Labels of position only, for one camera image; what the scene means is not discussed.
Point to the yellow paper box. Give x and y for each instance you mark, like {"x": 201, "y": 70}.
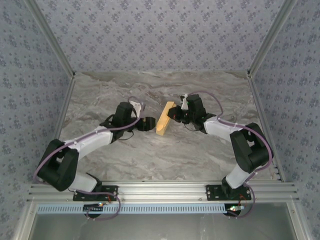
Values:
{"x": 163, "y": 122}

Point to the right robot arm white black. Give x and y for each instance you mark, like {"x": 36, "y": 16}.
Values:
{"x": 250, "y": 150}

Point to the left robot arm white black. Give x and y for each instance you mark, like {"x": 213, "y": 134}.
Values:
{"x": 57, "y": 165}

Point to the aluminium mounting beam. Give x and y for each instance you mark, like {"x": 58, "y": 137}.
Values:
{"x": 162, "y": 191}

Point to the small circuit board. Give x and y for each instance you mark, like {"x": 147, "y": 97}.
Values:
{"x": 235, "y": 208}
{"x": 93, "y": 207}

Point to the grey metal panel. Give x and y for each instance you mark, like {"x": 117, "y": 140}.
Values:
{"x": 162, "y": 227}

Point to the aluminium side rail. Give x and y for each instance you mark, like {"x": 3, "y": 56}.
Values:
{"x": 61, "y": 120}
{"x": 261, "y": 112}

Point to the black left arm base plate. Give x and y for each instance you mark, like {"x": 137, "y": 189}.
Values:
{"x": 110, "y": 193}

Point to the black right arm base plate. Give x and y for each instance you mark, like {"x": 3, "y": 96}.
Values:
{"x": 213, "y": 192}

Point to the aluminium frame post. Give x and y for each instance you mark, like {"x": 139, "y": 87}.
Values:
{"x": 271, "y": 37}
{"x": 51, "y": 37}

